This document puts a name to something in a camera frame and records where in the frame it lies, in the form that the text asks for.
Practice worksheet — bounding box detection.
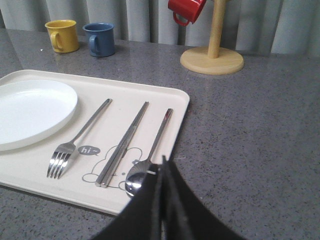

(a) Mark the yellow enamel mug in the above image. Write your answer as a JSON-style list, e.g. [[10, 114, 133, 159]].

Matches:
[[45, 19, 80, 53]]

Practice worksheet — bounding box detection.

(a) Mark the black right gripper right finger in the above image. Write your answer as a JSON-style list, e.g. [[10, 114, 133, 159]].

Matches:
[[161, 156, 243, 240]]

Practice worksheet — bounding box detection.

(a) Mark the red enamel mug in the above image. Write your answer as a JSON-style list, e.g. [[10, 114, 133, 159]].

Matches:
[[167, 0, 206, 27]]

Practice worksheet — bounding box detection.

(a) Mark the white round plate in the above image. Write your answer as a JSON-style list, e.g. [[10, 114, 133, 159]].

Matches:
[[0, 80, 78, 151]]

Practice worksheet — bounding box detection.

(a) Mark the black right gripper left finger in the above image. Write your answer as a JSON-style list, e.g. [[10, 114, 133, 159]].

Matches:
[[92, 164, 163, 240]]

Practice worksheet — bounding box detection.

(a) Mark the blue enamel mug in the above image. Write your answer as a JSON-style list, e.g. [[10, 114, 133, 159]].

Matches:
[[82, 22, 116, 58]]

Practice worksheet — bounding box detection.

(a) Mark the wooden mug tree stand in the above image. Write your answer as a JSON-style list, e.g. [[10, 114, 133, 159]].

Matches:
[[180, 0, 245, 75]]

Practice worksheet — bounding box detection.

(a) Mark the silver metal spoon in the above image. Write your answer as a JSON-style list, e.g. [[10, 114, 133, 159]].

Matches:
[[124, 108, 173, 198]]

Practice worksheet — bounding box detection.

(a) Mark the silver metal fork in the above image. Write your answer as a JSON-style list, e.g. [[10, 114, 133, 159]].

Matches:
[[46, 98, 113, 179]]

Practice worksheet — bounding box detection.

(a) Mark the grey pleated curtain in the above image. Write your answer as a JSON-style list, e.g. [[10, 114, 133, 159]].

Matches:
[[0, 0, 320, 57]]

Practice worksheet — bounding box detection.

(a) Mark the cream rabbit serving tray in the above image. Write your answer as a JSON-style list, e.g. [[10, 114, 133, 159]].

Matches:
[[0, 69, 190, 215]]

